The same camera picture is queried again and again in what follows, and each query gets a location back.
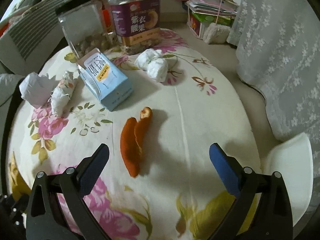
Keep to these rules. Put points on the purple label nut jar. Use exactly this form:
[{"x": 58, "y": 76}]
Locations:
[{"x": 136, "y": 24}]

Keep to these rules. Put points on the orange peel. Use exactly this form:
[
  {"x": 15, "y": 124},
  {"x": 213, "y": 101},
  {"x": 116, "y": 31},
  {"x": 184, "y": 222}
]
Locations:
[{"x": 132, "y": 141}]

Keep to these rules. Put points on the light blue milk carton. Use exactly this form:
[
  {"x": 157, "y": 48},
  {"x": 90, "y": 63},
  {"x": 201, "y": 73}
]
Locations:
[{"x": 107, "y": 83}]

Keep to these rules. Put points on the clear jar with nuts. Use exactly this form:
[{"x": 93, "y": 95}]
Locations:
[{"x": 84, "y": 27}]

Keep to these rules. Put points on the grey striped sofa cushion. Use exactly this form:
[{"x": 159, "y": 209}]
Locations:
[{"x": 27, "y": 44}]

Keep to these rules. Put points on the rolled white tissue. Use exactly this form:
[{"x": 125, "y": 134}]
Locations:
[{"x": 62, "y": 93}]

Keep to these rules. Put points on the white trash bin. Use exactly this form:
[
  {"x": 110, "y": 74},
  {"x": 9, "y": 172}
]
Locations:
[{"x": 293, "y": 159}]

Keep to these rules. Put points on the white paper ball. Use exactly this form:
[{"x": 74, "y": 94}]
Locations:
[{"x": 36, "y": 89}]

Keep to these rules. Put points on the yellow snack wrapper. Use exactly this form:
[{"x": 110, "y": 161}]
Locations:
[{"x": 17, "y": 183}]

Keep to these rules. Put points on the floral tablecloth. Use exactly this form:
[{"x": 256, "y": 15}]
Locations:
[{"x": 178, "y": 193}]

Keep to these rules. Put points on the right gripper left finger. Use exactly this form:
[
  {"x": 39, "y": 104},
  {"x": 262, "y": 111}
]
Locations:
[{"x": 45, "y": 218}]

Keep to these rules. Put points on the tied stack of papers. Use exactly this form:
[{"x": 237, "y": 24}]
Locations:
[{"x": 203, "y": 13}]

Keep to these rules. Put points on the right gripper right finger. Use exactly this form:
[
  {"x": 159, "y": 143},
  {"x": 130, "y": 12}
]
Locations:
[{"x": 261, "y": 209}]

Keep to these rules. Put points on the white lace curtain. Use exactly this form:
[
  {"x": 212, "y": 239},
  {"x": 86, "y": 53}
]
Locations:
[{"x": 278, "y": 52}]

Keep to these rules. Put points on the white tissue wad pair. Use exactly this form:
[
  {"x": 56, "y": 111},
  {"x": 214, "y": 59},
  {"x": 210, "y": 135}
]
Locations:
[{"x": 154, "y": 64}]

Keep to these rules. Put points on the white fluffy cloth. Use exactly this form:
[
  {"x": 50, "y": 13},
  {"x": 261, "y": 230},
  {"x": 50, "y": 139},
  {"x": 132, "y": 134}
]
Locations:
[{"x": 216, "y": 34}]

